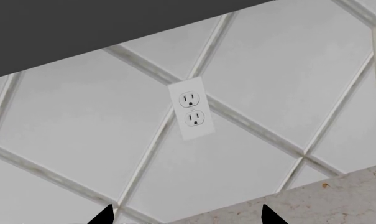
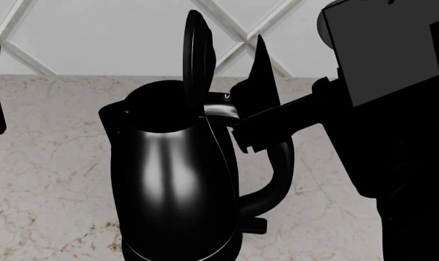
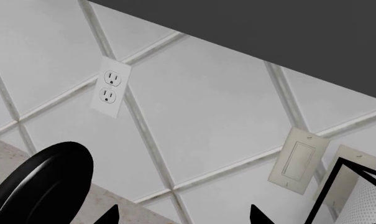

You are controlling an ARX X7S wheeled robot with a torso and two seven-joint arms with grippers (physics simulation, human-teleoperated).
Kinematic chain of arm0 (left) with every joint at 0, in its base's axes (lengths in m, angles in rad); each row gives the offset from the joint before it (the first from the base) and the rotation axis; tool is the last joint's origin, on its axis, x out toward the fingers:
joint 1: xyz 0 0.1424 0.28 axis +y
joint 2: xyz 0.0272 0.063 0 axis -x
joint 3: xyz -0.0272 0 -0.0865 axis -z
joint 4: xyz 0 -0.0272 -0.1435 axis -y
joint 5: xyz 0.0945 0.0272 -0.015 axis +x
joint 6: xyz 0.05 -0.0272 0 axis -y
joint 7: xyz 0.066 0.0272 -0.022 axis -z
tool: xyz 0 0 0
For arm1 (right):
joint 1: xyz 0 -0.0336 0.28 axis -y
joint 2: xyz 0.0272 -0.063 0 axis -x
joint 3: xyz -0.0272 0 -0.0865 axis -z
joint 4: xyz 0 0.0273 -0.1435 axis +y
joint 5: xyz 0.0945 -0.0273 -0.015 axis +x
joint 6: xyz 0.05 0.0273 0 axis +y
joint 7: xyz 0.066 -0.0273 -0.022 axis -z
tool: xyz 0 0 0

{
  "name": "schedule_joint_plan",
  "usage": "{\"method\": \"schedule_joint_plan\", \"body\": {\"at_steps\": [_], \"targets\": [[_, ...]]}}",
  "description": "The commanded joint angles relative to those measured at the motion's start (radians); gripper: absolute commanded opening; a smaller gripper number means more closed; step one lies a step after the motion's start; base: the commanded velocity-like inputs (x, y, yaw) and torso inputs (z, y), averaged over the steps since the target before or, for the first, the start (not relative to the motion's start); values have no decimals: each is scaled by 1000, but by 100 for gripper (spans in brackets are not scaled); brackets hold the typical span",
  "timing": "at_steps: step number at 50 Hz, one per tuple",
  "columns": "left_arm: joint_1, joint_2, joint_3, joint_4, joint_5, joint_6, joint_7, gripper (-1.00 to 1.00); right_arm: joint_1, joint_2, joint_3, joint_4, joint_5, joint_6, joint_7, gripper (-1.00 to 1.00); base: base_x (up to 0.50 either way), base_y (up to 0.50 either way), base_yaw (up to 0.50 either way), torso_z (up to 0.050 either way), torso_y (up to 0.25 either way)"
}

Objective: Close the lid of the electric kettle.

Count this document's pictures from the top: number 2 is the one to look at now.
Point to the black kettle lid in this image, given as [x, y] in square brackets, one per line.
[199, 54]

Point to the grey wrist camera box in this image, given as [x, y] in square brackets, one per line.
[382, 49]

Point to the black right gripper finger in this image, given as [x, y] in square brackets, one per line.
[262, 81]

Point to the black electric kettle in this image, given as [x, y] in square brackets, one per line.
[168, 174]

